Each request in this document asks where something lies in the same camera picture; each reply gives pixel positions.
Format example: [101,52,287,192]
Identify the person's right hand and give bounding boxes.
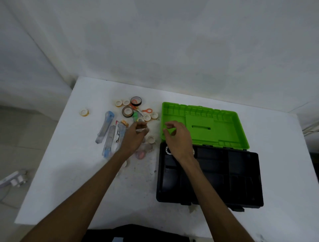
[162,120,197,166]

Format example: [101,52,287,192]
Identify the person's left hand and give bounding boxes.
[119,121,150,158]

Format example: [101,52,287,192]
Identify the pile of small tape rolls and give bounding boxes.
[114,99,159,175]

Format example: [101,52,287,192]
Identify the blue knife package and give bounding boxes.
[95,111,115,144]
[102,125,116,159]

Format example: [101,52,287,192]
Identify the dark tape roll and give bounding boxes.
[121,106,134,118]

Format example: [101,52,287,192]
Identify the black toolbox with green lid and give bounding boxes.
[156,101,264,212]

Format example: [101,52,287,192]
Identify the black toolbox tray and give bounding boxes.
[158,143,262,207]

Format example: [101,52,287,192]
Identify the person's left forearm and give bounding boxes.
[21,149,131,242]

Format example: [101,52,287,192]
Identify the person's right forearm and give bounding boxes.
[178,159,255,242]

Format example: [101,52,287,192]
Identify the person's black clothing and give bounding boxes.
[81,224,197,242]

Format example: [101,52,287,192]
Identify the white plug adapter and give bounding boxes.
[11,174,28,187]

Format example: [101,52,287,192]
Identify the white power strip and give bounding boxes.
[0,171,19,189]

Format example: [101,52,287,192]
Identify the white power cable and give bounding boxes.
[0,185,20,209]

